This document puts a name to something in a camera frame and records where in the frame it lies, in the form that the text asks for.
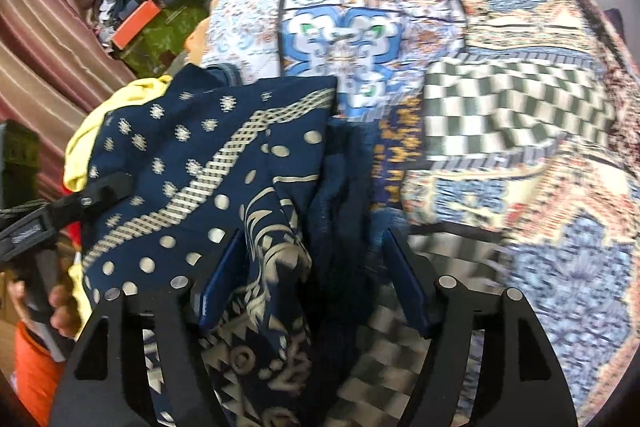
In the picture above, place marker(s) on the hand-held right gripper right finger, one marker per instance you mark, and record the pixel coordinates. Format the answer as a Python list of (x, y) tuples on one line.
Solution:
[(407, 282)]

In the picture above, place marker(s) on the striped maroon curtain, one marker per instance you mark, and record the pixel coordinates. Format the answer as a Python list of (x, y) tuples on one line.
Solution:
[(40, 32)]

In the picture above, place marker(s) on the orange box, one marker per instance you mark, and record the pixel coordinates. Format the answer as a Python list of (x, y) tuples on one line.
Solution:
[(135, 24)]

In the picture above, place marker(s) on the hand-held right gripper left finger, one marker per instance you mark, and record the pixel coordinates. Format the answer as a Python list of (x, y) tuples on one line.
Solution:
[(222, 277)]

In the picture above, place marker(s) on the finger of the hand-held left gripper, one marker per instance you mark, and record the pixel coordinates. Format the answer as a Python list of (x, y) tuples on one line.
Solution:
[(95, 199)]

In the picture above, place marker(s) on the navy patterned hooded garment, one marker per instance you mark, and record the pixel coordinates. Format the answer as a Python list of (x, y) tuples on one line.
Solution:
[(200, 167)]

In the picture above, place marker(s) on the yellow cloth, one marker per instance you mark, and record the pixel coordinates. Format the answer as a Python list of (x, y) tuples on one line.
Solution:
[(100, 117)]

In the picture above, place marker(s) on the patchwork printed blanket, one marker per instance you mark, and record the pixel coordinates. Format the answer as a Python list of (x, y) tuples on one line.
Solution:
[(500, 57)]

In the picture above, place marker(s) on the red cloth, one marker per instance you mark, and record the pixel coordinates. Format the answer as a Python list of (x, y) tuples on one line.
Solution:
[(74, 234)]

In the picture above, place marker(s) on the person's left hand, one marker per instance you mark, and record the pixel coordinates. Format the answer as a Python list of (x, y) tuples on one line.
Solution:
[(67, 312)]

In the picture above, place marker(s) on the orange cloth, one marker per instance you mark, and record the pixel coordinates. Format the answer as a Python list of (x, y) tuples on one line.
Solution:
[(197, 42)]

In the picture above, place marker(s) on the person's left forearm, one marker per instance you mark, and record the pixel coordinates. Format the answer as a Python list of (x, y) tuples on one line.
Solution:
[(35, 367)]

